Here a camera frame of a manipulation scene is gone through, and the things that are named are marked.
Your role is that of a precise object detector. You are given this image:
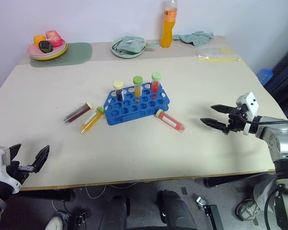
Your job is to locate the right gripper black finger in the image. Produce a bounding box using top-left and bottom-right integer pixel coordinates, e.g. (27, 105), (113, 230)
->
(210, 104), (235, 115)
(200, 117), (228, 132)

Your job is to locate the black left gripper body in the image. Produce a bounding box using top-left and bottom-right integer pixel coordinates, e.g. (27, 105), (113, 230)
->
(5, 161), (36, 185)

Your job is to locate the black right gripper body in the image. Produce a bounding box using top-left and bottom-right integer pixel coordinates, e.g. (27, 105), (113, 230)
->
(221, 106), (249, 136)

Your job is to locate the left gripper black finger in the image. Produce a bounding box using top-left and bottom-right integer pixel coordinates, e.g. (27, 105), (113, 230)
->
(29, 145), (50, 174)
(8, 143), (22, 166)

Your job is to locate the green-capped tube with red liquid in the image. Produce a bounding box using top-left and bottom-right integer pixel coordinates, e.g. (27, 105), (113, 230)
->
(154, 109), (187, 133)
(150, 71), (162, 99)

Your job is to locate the cream-capped tube with dark liquid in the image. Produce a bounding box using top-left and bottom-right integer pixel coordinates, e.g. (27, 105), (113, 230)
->
(112, 80), (124, 102)
(63, 101), (94, 124)

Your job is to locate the green-capped tube with orange liquid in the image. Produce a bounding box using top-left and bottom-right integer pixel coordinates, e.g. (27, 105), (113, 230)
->
(132, 76), (144, 98)
(79, 106), (105, 134)

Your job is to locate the blue plastic test tube rack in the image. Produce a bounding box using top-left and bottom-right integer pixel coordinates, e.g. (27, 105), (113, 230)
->
(102, 82), (171, 126)

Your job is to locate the black table leg bar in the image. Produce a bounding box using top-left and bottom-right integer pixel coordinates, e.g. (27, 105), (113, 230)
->
(203, 170), (277, 189)
(20, 188), (75, 202)

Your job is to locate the blue water jug cap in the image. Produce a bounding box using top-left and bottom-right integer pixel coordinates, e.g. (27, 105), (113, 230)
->
(256, 68), (274, 84)

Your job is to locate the clear zip bag yellow strip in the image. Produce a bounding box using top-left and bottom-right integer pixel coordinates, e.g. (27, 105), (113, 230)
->
(196, 46), (242, 62)

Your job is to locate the white shoe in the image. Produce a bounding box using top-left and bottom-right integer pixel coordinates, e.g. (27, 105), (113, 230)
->
(45, 215), (63, 230)

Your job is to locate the pale green crumpled cloth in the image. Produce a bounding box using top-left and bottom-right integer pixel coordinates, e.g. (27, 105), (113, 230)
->
(172, 30), (216, 46)

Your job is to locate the dark rounded shape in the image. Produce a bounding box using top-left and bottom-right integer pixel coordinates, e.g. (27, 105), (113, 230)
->
(97, 193), (131, 230)
(156, 189), (198, 230)

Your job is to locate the grey sneaker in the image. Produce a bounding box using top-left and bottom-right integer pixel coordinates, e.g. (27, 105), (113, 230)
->
(235, 198), (263, 225)

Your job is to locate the orange drink plastic bottle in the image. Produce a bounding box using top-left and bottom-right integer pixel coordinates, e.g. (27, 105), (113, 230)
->
(160, 0), (178, 48)

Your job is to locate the pink plate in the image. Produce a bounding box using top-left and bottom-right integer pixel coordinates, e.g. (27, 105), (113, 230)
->
(27, 39), (67, 58)

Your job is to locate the yellow plate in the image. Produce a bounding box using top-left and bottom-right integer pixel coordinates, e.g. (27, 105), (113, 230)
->
(30, 43), (68, 61)

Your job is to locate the pale green round plate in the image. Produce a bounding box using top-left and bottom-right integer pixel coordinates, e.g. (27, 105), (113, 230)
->
(110, 37), (147, 59)

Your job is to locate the green rounded placemat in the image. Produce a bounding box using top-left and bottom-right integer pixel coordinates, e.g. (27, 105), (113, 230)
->
(30, 42), (94, 68)

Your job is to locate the black and green toy food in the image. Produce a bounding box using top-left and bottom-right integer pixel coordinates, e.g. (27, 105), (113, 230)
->
(38, 40), (54, 53)

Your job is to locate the teal folded face mask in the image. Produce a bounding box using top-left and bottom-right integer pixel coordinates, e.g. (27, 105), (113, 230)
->
(113, 35), (159, 53)

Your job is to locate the yellow orange toy food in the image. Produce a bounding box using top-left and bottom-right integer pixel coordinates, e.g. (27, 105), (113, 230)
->
(33, 34), (47, 46)

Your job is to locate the pink toy cake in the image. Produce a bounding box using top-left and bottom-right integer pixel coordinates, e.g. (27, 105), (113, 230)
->
(45, 30), (63, 47)

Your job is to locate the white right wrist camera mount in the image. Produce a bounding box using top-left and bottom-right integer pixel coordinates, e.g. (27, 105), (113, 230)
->
(235, 92), (260, 136)

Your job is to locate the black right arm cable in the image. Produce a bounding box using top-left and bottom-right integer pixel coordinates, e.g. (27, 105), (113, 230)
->
(243, 117), (288, 126)

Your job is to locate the white floor cable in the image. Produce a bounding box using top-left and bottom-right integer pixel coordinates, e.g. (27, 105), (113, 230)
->
(84, 183), (107, 200)

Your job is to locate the black bracket with metal clamp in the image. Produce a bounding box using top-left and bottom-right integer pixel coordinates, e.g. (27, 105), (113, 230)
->
(195, 196), (224, 230)

